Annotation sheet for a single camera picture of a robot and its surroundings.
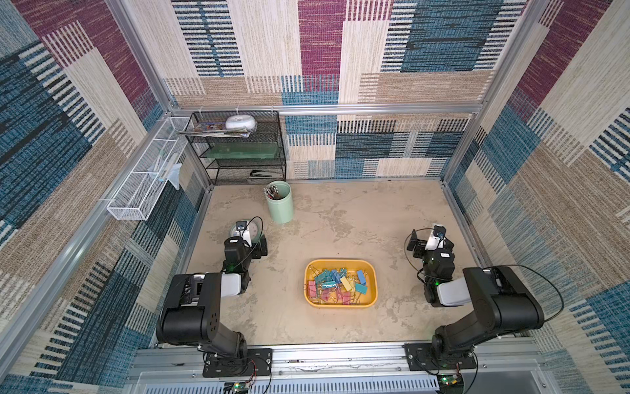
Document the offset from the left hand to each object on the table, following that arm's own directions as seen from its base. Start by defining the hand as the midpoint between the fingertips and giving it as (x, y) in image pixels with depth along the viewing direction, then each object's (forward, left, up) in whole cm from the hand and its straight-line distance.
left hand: (250, 235), depth 94 cm
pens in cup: (+12, -8, +11) cm, 18 cm away
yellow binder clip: (-18, -35, -3) cm, 39 cm away
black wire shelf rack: (+35, +6, +15) cm, 39 cm away
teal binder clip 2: (-19, -40, -5) cm, 45 cm away
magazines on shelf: (+29, +11, +28) cm, 41 cm away
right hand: (-2, -66, +4) cm, 66 cm away
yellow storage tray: (-18, -33, -3) cm, 38 cm away
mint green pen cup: (+11, -11, +1) cm, 15 cm away
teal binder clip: (-16, -28, -4) cm, 33 cm away
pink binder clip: (-20, -23, -4) cm, 31 cm away
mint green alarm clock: (+4, +1, -4) cm, 5 cm away
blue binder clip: (-16, -41, -5) cm, 44 cm away
